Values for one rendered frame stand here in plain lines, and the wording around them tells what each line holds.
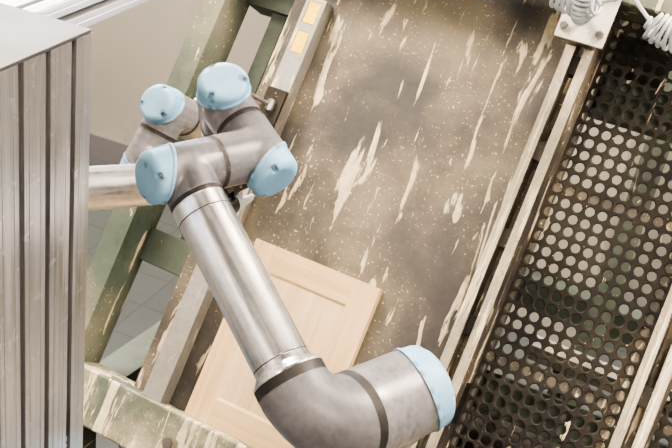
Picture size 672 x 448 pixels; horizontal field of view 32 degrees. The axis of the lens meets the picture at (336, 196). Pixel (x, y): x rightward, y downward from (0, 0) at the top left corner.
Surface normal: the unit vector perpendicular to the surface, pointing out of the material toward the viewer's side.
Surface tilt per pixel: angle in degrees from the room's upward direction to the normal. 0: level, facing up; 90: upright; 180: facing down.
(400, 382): 24
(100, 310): 90
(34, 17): 0
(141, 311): 0
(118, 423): 56
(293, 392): 50
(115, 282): 90
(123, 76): 90
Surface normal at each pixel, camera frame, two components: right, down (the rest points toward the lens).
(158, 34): -0.41, 0.37
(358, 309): -0.36, -0.21
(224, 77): 0.04, -0.53
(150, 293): 0.12, -0.88
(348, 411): 0.29, -0.33
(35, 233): 0.90, 0.29
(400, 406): 0.57, -0.18
